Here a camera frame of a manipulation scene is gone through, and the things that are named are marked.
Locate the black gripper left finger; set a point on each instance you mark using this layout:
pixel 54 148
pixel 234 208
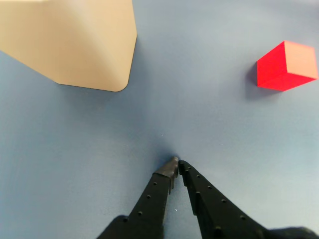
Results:
pixel 149 206

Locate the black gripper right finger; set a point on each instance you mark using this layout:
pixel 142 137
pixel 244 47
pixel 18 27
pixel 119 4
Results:
pixel 216 216

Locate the red cube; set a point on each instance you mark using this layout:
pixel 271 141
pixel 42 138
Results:
pixel 276 69

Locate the beige square box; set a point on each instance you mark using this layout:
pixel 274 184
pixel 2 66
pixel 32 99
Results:
pixel 74 42

